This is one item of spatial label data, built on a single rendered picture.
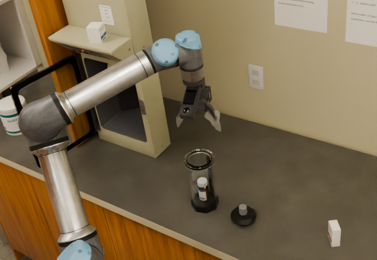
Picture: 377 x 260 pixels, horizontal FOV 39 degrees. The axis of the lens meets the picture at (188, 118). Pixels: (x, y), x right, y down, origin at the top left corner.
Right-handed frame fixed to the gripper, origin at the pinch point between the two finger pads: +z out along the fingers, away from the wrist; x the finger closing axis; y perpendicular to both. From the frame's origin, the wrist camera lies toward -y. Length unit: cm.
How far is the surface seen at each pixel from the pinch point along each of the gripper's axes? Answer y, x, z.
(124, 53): 16.6, 31.0, -18.8
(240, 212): -5.9, -13.9, 29.7
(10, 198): 16, 113, 68
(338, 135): 47, -42, 33
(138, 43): 24.3, 28.9, -18.8
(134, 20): 24.5, 28.8, -28.0
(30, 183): 10, 90, 49
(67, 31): 24, 58, -23
